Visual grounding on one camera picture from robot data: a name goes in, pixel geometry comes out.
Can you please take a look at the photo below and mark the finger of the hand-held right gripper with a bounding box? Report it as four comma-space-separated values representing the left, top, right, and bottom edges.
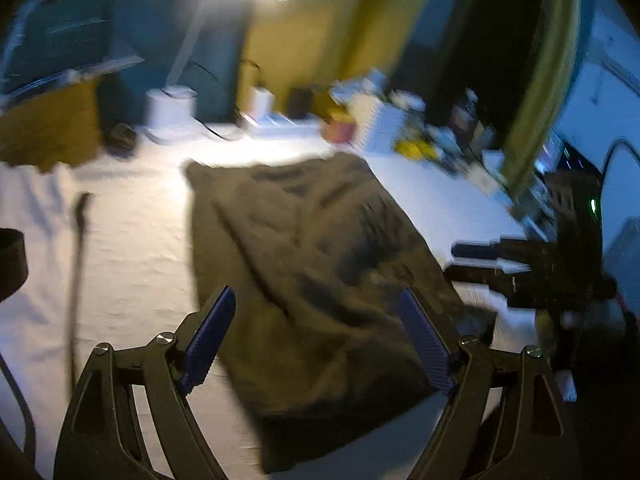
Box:
450, 241, 507, 263
444, 265, 511, 293

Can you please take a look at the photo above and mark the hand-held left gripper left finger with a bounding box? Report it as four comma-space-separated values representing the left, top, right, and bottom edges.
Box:
52, 285, 237, 480

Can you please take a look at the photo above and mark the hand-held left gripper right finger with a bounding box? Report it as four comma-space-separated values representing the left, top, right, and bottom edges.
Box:
397, 287, 583, 480

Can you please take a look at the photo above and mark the olive green sweatshirt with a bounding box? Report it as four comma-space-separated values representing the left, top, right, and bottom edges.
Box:
185, 152, 498, 475

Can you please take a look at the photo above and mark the yellow snack packet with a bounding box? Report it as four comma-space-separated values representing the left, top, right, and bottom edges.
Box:
395, 137, 436, 161

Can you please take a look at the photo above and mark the white textured table cover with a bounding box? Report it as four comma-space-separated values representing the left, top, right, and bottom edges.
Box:
0, 120, 551, 480

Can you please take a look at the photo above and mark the white perforated box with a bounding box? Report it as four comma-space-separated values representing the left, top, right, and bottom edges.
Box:
350, 97, 408, 153

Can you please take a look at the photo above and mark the yellow curtain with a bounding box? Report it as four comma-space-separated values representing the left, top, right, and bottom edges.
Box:
502, 0, 583, 206
237, 0, 436, 111

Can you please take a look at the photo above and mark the red yellow can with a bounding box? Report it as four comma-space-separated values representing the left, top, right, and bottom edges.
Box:
322, 110, 356, 145

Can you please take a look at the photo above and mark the white power strip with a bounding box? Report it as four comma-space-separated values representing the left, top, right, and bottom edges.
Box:
240, 110, 326, 137

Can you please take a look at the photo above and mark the black charger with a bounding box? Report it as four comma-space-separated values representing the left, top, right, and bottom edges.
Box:
289, 87, 313, 120

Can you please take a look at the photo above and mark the white desk lamp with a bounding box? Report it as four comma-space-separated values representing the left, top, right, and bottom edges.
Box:
142, 0, 293, 147

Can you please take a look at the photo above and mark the white charger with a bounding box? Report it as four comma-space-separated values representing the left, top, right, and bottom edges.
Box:
251, 87, 275, 121

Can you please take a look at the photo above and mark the cardboard box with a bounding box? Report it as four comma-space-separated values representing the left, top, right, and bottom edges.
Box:
0, 77, 103, 171

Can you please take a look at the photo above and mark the teal curtain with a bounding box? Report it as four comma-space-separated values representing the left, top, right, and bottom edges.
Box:
107, 0, 251, 126

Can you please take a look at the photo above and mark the black braided cable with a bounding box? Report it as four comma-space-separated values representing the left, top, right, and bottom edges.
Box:
67, 191, 95, 387

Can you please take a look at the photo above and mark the black cable bundle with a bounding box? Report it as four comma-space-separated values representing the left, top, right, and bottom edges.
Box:
107, 122, 137, 153

